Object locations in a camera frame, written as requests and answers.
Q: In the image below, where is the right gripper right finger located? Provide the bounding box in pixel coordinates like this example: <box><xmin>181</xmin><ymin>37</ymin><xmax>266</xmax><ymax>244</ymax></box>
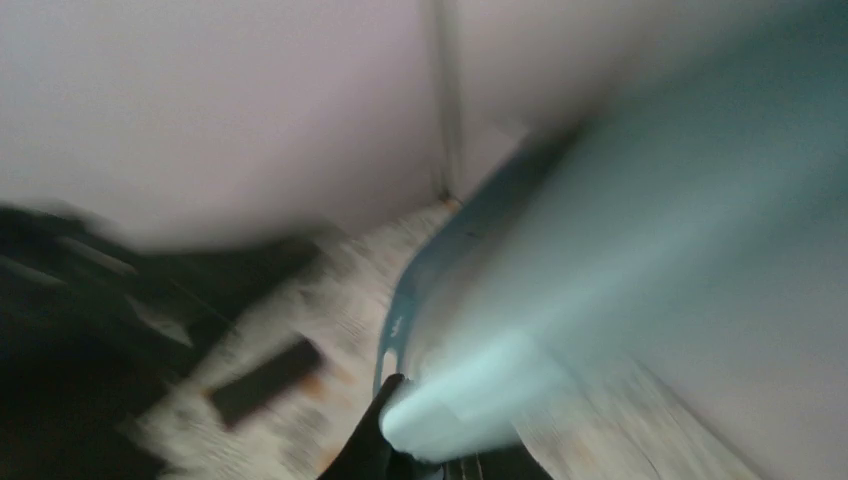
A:
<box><xmin>443</xmin><ymin>444</ymin><xmax>552</xmax><ymax>480</ymax></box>

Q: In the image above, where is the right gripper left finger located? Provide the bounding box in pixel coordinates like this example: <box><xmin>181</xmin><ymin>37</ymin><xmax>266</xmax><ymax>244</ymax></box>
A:
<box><xmin>317</xmin><ymin>374</ymin><xmax>414</xmax><ymax>480</ymax></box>

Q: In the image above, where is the purple phone black screen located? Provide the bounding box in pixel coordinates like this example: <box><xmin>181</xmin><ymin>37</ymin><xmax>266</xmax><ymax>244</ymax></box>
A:
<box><xmin>208</xmin><ymin>336</ymin><xmax>324</xmax><ymax>430</ymax></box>

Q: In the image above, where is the light blue phone case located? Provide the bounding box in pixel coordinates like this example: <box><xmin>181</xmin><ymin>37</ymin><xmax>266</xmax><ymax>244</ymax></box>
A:
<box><xmin>381</xmin><ymin>1</ymin><xmax>847</xmax><ymax>470</ymax></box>

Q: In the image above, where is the floral patterned table mat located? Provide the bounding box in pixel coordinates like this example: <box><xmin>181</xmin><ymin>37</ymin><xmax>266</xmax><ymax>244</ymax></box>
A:
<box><xmin>135</xmin><ymin>202</ymin><xmax>754</xmax><ymax>479</ymax></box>

